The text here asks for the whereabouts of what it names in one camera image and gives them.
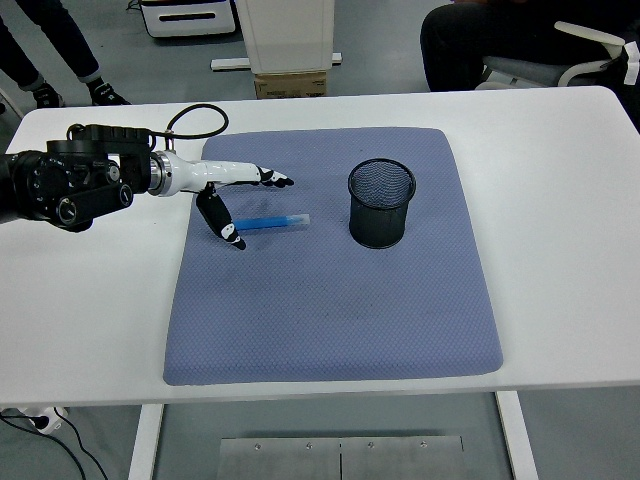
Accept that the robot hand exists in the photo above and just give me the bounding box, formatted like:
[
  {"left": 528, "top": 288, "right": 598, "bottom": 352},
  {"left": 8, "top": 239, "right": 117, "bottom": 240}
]
[{"left": 167, "top": 151, "right": 296, "bottom": 252}]

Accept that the blue marker with clear cap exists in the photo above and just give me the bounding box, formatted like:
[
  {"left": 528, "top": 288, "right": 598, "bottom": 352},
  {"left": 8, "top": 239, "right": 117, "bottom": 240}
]
[{"left": 232, "top": 213, "right": 311, "bottom": 232}]

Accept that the black mesh pen holder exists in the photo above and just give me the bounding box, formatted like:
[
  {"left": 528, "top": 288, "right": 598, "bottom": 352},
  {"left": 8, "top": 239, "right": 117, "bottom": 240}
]
[{"left": 347, "top": 158, "right": 418, "bottom": 250}]

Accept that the cardboard box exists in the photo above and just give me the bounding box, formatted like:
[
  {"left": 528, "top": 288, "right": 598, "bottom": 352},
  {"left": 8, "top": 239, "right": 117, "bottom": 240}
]
[{"left": 253, "top": 69, "right": 329, "bottom": 100}]

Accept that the blue-grey textured mat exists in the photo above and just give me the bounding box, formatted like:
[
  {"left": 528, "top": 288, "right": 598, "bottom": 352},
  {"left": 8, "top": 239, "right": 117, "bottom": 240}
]
[{"left": 163, "top": 127, "right": 505, "bottom": 387}]

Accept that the standing person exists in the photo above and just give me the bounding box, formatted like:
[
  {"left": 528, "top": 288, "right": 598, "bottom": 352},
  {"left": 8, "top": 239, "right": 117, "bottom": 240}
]
[{"left": 0, "top": 0, "right": 132, "bottom": 109}]

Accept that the white table leg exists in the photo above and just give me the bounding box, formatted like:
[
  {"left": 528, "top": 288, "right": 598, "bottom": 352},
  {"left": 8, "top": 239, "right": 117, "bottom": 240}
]
[
  {"left": 127, "top": 402, "right": 166, "bottom": 480},
  {"left": 494, "top": 391, "right": 540, "bottom": 480}
]

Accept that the seated person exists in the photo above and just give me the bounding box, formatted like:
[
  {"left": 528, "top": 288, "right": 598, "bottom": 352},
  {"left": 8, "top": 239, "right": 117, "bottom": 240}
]
[{"left": 419, "top": 0, "right": 640, "bottom": 93}]

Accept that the white power strip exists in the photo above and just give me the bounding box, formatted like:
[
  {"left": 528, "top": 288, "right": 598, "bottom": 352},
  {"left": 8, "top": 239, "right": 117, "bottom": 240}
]
[{"left": 18, "top": 405, "right": 69, "bottom": 434}]

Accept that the grey metal plate with screws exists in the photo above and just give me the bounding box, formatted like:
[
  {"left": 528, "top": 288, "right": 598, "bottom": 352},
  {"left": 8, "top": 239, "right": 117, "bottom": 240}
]
[{"left": 215, "top": 435, "right": 466, "bottom": 480}]

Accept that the white and grey office chair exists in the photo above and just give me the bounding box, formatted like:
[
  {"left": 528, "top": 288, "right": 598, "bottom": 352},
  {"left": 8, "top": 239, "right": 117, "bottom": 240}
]
[{"left": 474, "top": 21, "right": 640, "bottom": 92}]

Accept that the white box with slot handle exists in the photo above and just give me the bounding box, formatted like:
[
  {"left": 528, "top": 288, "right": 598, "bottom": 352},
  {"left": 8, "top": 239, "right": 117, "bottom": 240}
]
[{"left": 138, "top": 0, "right": 237, "bottom": 40}]

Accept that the black floor cable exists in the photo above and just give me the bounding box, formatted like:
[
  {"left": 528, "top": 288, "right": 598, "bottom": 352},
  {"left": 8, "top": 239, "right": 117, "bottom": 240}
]
[{"left": 0, "top": 407, "right": 109, "bottom": 480}]

